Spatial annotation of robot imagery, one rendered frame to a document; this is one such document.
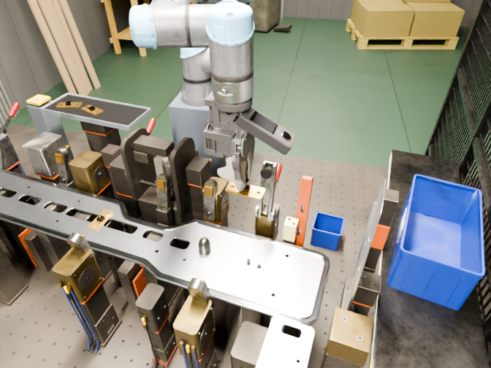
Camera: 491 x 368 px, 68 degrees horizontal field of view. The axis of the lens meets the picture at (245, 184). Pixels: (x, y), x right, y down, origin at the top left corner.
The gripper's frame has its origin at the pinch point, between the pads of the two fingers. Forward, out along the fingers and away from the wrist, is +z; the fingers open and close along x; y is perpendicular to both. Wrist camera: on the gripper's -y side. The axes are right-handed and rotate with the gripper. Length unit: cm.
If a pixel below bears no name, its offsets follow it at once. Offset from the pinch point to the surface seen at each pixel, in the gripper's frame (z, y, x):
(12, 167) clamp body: 32, 102, -17
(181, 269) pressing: 26.6, 15.3, 7.7
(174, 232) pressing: 26.6, 23.2, -3.2
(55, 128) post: 22, 92, -33
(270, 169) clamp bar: 6.1, -1.3, -15.0
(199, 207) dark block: 29.8, 23.3, -18.4
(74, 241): 16.4, 39.1, 15.7
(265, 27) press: 117, 157, -513
